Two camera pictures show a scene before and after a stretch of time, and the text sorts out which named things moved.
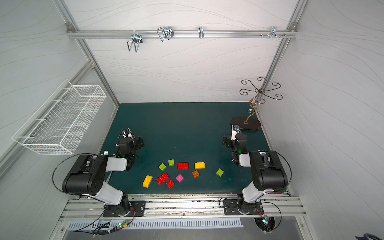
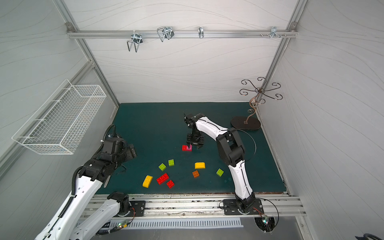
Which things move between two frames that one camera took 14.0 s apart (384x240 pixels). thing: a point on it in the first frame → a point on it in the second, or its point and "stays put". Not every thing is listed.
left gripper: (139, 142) → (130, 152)
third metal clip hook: (201, 32) stays put
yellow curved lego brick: (200, 165) stays put
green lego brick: (219, 172) stays put
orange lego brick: (195, 173) stays put
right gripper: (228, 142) → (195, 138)
